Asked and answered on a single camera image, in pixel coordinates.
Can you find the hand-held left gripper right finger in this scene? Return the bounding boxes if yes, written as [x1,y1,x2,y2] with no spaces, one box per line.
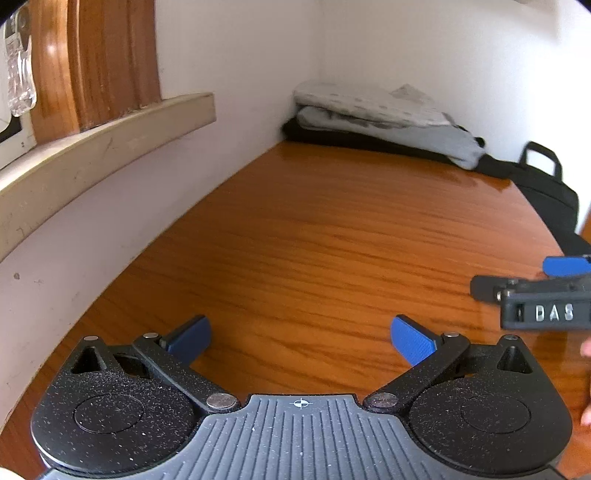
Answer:
[362,315,536,412]

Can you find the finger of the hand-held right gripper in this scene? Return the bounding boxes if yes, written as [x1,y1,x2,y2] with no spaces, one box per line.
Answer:
[542,254,591,278]
[470,275,520,304]

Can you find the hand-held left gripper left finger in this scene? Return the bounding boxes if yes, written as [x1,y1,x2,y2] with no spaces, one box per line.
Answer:
[65,315,241,412]

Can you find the white patterned garment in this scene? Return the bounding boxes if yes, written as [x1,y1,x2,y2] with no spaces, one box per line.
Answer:
[293,80,452,130]

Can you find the black clothes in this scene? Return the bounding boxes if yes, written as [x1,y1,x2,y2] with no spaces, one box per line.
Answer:
[281,117,515,181]

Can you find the person's right hand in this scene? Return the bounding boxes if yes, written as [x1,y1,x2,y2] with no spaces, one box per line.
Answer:
[580,339,591,428]

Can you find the black bag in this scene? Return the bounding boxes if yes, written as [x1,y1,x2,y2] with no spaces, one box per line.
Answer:
[485,141,591,256]

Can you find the light grey sweater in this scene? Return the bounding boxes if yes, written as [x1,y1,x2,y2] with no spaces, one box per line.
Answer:
[295,106,486,171]

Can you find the beige window sill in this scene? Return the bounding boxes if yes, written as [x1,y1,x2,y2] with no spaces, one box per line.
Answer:
[0,92,218,264]

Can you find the wooden window casing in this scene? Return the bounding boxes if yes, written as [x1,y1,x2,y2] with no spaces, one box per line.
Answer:
[28,0,163,144]

